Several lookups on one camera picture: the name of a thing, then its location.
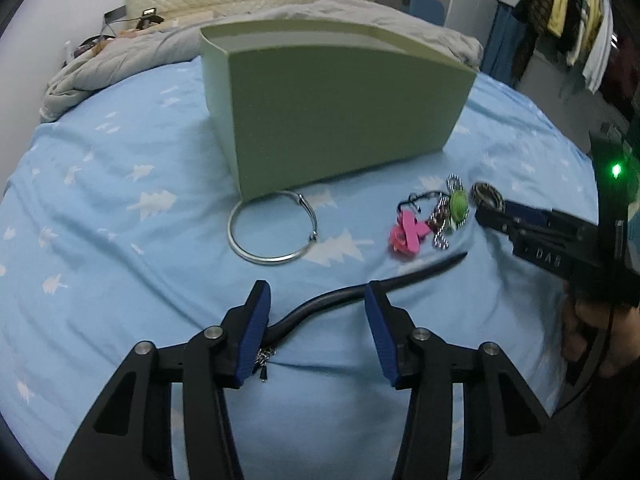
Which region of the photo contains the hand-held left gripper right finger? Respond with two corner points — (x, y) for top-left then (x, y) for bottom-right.
(364, 281), (583, 480)

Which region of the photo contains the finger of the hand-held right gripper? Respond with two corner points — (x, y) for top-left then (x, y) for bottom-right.
(474, 208), (526, 242)
(501, 198), (556, 228)

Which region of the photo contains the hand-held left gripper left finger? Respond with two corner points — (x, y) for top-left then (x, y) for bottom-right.
(54, 280), (273, 480)

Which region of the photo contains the striped woven bracelet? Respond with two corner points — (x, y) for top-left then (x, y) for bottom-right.
(470, 181), (506, 210)

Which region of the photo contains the metal bead chain bracelet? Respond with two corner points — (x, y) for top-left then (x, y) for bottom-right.
(431, 174), (471, 252)

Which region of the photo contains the black hairband with charm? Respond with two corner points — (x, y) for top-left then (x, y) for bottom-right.
(255, 251), (469, 382)

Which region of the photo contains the green cardboard box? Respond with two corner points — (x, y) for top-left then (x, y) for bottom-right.
(200, 19), (477, 202)

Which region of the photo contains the person's right hand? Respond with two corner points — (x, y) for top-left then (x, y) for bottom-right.
(560, 287), (640, 380)

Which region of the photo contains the green round charm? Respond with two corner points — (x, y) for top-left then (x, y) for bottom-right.
(449, 191), (471, 227)

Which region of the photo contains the silver bangle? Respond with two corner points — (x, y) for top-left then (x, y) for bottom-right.
(227, 192), (321, 264)

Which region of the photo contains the pink ribbon hair clip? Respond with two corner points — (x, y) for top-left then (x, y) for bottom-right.
(389, 210), (432, 260)

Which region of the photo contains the blue hanging cloth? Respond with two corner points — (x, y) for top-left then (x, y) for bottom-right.
(481, 4), (527, 86)

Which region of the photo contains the white hanging garment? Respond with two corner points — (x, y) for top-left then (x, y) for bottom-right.
(581, 0), (615, 94)

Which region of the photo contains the blue chair backrest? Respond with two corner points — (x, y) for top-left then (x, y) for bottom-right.
(409, 0), (446, 24)

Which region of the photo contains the light blue printed bed sheet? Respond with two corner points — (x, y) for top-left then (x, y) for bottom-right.
(0, 55), (601, 480)

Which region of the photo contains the grey blanket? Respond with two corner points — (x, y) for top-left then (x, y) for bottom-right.
(40, 0), (485, 123)

